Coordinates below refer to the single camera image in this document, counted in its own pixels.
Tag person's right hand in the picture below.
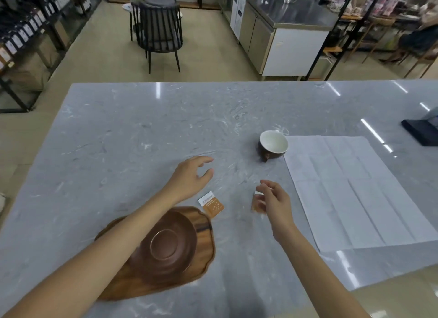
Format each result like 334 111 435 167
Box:
253 180 297 235

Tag person's left hand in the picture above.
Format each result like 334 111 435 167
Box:
170 156 215 204

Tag torn orange sachet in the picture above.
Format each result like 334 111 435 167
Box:
251 191 268 214

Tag person's right forearm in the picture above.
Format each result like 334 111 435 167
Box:
272 222 372 318

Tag person's left forearm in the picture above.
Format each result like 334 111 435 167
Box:
0 186 184 318

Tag orange and white sachet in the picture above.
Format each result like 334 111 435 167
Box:
197 190 226 219

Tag brown cup white inside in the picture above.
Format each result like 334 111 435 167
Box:
258 130 289 163

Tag wooden tray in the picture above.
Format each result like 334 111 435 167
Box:
93 206 216 301

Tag brown saucer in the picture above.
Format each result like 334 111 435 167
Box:
132 210 198 276

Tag white creased paper sheet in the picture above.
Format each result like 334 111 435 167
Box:
283 135 438 253

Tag black slatted chair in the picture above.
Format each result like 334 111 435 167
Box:
131 1 183 75

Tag stainless steel counter fridge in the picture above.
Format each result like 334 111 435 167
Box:
219 0 340 82

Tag round white table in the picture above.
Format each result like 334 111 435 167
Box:
122 3 184 21

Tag wooden chair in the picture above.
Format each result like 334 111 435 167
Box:
346 16 399 64
403 42 438 79

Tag black shelf rack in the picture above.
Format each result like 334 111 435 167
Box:
0 0 103 114

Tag row of dark bottles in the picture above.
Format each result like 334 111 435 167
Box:
0 0 93 67

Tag black metal frame rack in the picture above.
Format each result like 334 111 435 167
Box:
303 0 389 81

